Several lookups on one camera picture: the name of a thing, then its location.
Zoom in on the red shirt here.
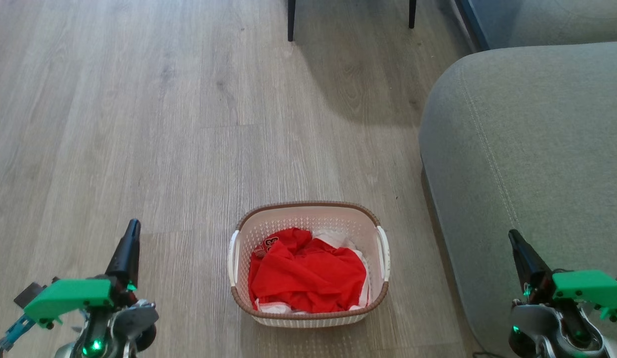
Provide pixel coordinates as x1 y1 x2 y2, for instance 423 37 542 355
248 227 367 314

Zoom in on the white perforated laundry basket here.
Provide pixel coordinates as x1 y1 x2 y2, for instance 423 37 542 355
227 201 391 329

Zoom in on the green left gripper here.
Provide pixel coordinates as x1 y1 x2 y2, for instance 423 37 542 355
23 219 142 329

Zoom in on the white garment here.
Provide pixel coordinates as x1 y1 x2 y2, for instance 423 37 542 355
254 230 372 314

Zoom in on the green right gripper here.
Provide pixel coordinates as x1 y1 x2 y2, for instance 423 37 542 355
508 229 617 322

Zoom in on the blue connector part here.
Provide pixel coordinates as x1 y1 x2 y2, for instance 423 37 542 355
0 313 36 349

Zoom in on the grey fabric sofa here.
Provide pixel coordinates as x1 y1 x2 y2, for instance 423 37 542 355
418 0 617 358

